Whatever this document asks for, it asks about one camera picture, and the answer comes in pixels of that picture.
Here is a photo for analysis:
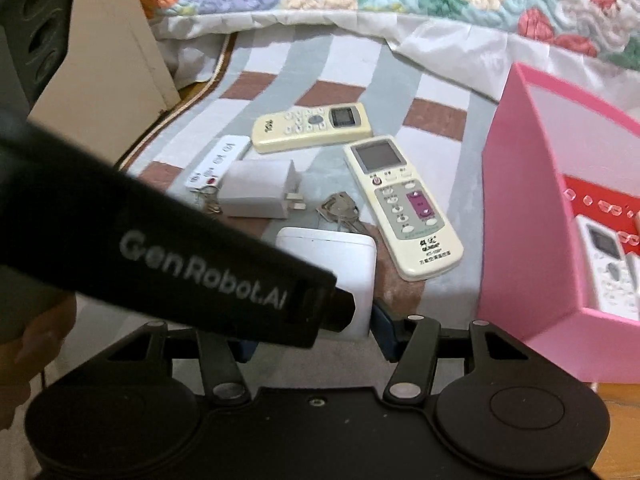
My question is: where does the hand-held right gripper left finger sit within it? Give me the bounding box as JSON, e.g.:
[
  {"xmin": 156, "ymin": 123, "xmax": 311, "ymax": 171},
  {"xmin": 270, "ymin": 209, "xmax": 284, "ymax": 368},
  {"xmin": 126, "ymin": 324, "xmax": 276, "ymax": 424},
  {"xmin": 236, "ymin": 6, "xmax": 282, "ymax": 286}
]
[{"xmin": 107, "ymin": 321, "xmax": 253, "ymax": 406}]

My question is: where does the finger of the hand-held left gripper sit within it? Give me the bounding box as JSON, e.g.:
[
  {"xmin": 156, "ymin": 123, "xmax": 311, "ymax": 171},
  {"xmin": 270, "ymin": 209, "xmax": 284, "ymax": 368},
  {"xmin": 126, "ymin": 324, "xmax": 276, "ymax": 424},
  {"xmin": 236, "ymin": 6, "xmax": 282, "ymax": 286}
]
[{"xmin": 312, "ymin": 285, "xmax": 357, "ymax": 348}]

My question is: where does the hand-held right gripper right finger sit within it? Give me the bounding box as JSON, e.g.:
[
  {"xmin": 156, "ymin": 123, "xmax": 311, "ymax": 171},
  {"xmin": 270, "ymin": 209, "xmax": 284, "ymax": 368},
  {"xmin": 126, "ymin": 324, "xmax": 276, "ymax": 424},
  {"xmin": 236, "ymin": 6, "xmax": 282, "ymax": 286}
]
[{"xmin": 372, "ymin": 302, "xmax": 533, "ymax": 403}]

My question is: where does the white power bank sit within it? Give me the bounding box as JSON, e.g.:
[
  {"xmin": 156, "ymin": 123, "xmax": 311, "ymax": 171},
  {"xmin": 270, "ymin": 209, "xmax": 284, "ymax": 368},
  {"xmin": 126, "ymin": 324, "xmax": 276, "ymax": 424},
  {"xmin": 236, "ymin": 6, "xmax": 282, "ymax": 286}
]
[{"xmin": 276, "ymin": 227, "xmax": 377, "ymax": 341}]

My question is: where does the cream remote with narrow pink panel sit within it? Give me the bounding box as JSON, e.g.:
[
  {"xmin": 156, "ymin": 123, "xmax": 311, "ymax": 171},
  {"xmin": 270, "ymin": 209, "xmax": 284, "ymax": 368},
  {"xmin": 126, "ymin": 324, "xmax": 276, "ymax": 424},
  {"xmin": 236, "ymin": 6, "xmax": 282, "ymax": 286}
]
[{"xmin": 343, "ymin": 135, "xmax": 465, "ymax": 282}]

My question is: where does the white plug adapter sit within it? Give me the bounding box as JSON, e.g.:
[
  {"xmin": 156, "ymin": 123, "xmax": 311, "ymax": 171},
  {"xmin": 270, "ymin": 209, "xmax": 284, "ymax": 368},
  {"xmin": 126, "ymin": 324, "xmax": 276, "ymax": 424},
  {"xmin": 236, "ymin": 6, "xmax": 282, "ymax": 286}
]
[{"xmin": 218, "ymin": 159, "xmax": 307, "ymax": 221}]

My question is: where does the pink cardboard box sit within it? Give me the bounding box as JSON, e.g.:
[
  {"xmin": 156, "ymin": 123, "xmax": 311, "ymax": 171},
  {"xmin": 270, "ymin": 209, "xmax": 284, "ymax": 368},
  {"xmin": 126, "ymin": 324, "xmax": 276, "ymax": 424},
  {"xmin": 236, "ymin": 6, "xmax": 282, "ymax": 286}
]
[{"xmin": 475, "ymin": 62, "xmax": 640, "ymax": 386}]

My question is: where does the white remote control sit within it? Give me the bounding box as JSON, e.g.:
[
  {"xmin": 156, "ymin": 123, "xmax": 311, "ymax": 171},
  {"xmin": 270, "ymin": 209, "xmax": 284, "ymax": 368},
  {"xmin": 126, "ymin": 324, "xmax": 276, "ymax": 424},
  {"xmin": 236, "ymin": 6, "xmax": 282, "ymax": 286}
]
[{"xmin": 575, "ymin": 215, "xmax": 638, "ymax": 318}]

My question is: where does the person's left hand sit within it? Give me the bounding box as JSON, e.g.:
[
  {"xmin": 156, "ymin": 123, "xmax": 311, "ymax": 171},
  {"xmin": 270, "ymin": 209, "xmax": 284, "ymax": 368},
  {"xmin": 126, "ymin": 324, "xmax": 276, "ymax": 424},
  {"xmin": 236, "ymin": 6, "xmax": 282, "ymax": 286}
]
[{"xmin": 0, "ymin": 294, "xmax": 76, "ymax": 431}]

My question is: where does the bunch of metal keys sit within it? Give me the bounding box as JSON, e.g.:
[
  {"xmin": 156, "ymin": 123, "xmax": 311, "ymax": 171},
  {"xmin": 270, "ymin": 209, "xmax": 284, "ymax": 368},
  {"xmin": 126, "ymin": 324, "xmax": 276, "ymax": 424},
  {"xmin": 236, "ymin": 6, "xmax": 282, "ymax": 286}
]
[
  {"xmin": 199, "ymin": 185, "xmax": 223, "ymax": 216},
  {"xmin": 316, "ymin": 191, "xmax": 368, "ymax": 235}
]

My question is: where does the small white remote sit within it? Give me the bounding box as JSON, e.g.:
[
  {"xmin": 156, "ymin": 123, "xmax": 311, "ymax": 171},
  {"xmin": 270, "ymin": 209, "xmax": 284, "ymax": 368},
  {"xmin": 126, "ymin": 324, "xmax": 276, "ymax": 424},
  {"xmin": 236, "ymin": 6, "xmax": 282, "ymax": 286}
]
[{"xmin": 184, "ymin": 136, "xmax": 252, "ymax": 195}]

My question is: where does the cream remote with small screen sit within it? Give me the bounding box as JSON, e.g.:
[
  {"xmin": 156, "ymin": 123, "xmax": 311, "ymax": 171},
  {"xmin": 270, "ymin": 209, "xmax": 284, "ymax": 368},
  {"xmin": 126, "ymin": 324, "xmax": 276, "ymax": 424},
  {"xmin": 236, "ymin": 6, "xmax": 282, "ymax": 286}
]
[{"xmin": 250, "ymin": 101, "xmax": 374, "ymax": 155}]

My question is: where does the beige cabinet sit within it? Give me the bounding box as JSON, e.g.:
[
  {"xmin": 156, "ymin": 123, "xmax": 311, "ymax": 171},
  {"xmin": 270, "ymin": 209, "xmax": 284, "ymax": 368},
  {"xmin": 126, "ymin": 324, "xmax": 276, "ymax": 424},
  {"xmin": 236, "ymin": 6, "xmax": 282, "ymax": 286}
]
[{"xmin": 30, "ymin": 0, "xmax": 181, "ymax": 121}]

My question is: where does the red printed card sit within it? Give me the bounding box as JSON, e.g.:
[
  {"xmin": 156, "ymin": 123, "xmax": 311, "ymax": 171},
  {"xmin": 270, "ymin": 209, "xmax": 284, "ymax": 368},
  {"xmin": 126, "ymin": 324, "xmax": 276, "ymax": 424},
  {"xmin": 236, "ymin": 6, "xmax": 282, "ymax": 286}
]
[{"xmin": 562, "ymin": 175, "xmax": 640, "ymax": 256}]

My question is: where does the white bed skirt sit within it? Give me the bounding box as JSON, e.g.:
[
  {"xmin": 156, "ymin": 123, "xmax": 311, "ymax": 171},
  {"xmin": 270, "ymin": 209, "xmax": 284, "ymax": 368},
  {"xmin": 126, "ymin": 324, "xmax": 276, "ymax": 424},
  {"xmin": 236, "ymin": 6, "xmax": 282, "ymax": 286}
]
[{"xmin": 152, "ymin": 7, "xmax": 640, "ymax": 106}]

